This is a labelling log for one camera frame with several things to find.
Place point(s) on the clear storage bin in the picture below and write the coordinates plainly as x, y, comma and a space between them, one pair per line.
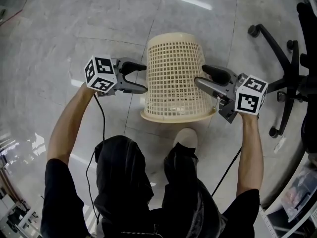
299, 195

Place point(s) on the cream plastic mesh wastebasket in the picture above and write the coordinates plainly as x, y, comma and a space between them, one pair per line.
175, 83

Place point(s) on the person's left forearm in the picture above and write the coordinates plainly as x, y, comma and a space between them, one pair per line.
67, 133

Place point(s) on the person's right forearm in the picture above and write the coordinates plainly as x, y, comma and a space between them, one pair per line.
250, 157

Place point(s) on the black office chair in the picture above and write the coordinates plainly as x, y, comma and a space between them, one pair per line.
292, 83

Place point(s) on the white paper scrap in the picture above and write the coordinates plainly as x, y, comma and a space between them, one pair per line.
280, 145

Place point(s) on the person's black jacket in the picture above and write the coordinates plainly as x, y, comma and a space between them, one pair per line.
62, 202

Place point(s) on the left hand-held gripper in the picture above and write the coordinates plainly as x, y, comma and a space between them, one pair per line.
101, 76

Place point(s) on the person's white shoe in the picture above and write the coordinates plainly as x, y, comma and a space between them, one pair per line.
185, 137

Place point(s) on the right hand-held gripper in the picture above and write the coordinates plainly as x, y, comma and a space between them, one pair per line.
250, 98

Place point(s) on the person's black trousers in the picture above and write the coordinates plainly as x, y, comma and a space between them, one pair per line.
121, 172

